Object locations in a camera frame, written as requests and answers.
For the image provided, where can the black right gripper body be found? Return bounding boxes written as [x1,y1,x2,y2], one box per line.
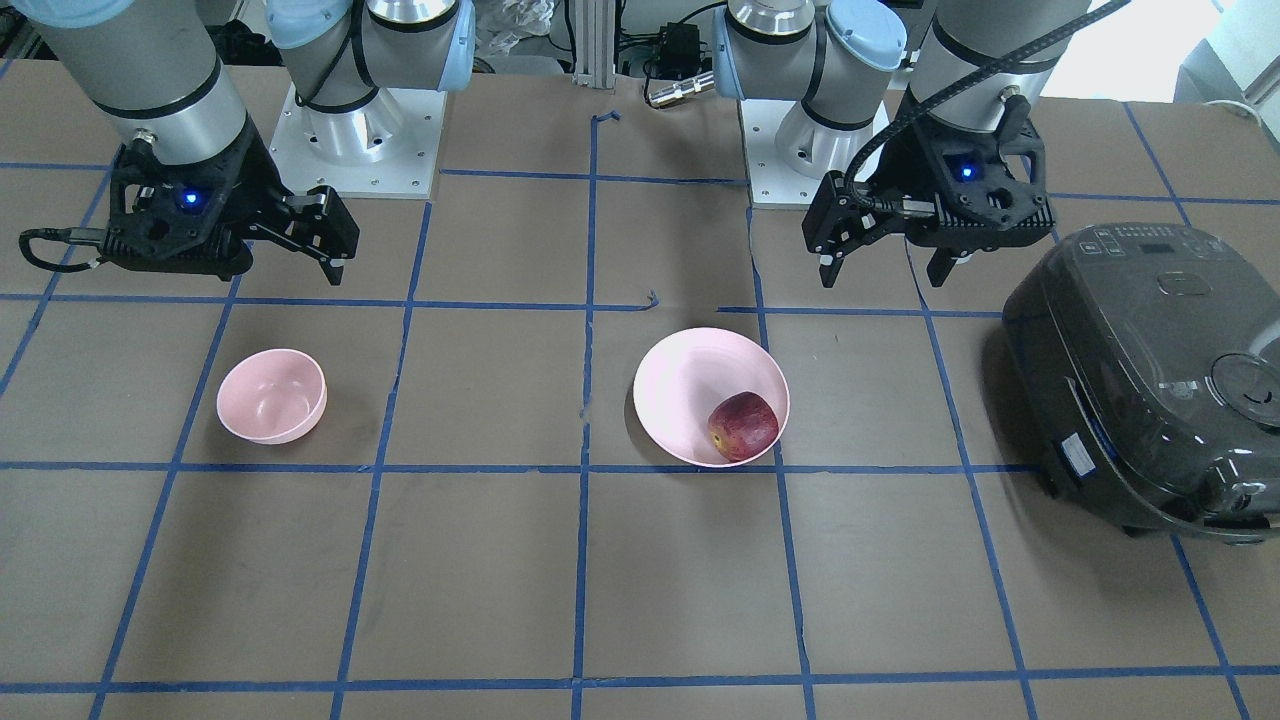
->
[99,128,291,281]

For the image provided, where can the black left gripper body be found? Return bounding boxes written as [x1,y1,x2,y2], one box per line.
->
[845,94,1056,256]

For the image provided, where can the small pink bowl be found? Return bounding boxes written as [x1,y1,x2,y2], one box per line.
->
[216,348,329,446]

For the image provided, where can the red apple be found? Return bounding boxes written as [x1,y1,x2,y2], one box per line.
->
[707,391,783,462]

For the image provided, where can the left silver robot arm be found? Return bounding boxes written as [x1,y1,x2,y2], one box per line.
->
[712,1,1089,287]

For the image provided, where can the pink plate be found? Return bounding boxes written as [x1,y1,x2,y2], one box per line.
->
[632,327,791,469]

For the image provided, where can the dark grey rice cooker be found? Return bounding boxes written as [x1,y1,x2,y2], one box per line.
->
[1002,222,1279,544]

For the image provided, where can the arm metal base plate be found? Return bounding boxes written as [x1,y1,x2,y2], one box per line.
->
[268,88,451,201]
[739,99,890,210]

